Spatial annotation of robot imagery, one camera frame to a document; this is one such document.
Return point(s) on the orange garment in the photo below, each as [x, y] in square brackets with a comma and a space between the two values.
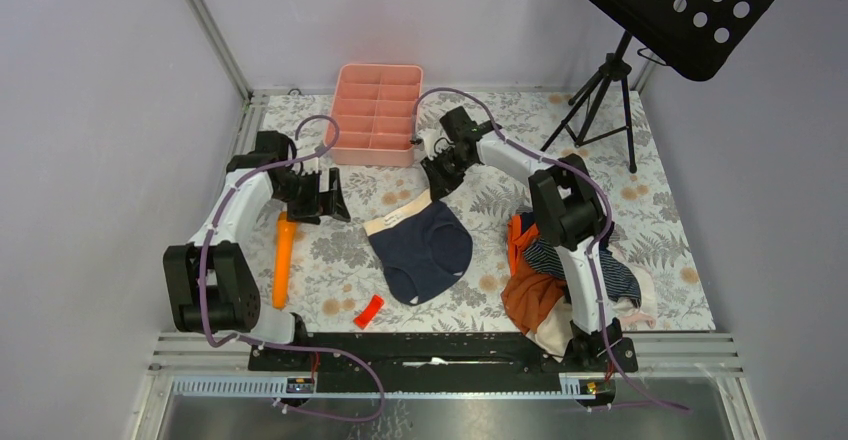
[528, 297]

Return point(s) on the floral table mat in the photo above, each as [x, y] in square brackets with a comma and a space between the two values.
[335, 272]

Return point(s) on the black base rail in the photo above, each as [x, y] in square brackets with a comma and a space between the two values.
[427, 363]

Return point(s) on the small red plastic piece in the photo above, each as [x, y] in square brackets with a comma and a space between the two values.
[365, 318]

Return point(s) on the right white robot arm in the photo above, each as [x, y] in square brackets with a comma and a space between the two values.
[571, 214]

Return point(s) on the pink divided organizer tray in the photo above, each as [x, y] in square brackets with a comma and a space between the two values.
[373, 106]

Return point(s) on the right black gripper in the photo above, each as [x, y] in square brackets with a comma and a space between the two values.
[439, 185]

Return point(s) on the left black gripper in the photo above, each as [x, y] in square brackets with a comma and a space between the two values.
[326, 203]

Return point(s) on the navy underwear beige waistband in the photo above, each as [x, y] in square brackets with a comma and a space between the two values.
[423, 249]

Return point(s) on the orange toy microphone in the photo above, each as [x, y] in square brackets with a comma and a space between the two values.
[286, 233]

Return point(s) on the white cream garment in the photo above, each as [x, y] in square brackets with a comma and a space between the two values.
[554, 334]

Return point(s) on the black garment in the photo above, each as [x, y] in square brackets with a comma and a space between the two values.
[526, 221]

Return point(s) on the black music stand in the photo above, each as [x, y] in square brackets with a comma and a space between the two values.
[693, 37]

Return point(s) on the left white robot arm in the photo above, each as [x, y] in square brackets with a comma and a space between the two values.
[211, 287]

